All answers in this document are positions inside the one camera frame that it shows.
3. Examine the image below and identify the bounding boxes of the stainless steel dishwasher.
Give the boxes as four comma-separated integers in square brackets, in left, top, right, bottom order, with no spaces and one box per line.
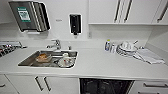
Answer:
[79,78,136,94]

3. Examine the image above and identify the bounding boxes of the small chrome counter knob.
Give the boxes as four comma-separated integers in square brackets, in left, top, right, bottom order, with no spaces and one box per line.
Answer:
[67,44,72,51]

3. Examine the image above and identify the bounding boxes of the dishes in sink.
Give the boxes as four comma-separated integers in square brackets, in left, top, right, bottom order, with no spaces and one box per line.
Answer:
[35,53,53,64]
[58,52,74,68]

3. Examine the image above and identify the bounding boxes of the blue dish soap bottle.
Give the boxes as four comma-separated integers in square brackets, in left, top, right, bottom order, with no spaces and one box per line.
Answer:
[104,39,112,53]

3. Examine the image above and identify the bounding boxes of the chrome sink faucet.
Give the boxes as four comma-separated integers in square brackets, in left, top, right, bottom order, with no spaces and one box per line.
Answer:
[45,39,62,51]

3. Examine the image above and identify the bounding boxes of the small white bottle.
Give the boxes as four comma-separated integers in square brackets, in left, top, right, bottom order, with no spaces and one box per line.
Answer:
[110,43,116,54]

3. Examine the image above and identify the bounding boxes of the white upper cabinet door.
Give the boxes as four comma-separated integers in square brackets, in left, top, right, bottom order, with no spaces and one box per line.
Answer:
[151,0,168,25]
[87,0,124,25]
[118,0,163,25]

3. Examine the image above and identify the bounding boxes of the white cabinet door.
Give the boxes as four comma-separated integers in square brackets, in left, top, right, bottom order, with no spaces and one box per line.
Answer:
[151,0,168,25]
[118,0,163,25]
[41,76,81,94]
[4,74,46,94]
[87,0,124,25]

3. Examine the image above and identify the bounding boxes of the white plate stack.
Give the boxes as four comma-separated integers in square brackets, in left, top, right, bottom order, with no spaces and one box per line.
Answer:
[115,42,138,58]

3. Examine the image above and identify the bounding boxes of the white bowl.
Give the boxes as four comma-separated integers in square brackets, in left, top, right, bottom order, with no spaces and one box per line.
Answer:
[120,40,134,51]

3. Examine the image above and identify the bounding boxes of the white lower cabinet door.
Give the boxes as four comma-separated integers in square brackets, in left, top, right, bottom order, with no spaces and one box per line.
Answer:
[41,76,81,94]
[4,74,46,94]

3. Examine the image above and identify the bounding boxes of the stainless steel sink basin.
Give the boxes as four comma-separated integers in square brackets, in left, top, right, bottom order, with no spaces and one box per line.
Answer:
[17,49,79,70]

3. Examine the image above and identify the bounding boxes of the steel paper towel dispenser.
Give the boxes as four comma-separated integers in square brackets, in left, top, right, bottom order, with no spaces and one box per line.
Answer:
[8,0,51,34]

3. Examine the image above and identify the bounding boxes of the dish drying rack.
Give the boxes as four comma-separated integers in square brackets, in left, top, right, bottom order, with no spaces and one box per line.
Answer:
[0,40,27,58]

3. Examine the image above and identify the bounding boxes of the white wall outlet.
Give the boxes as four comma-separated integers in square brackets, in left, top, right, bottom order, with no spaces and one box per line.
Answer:
[87,31,92,39]

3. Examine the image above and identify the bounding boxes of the black wall soap dispenser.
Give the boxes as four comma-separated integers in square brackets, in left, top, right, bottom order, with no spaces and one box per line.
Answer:
[68,13,82,36]

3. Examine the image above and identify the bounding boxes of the small wall label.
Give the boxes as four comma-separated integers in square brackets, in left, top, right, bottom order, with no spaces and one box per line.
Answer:
[55,19,63,23]

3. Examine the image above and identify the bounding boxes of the black cabinet bar handle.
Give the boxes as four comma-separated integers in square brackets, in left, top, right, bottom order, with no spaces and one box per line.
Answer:
[34,76,44,93]
[157,3,168,24]
[43,76,53,93]
[123,0,134,24]
[113,0,122,24]

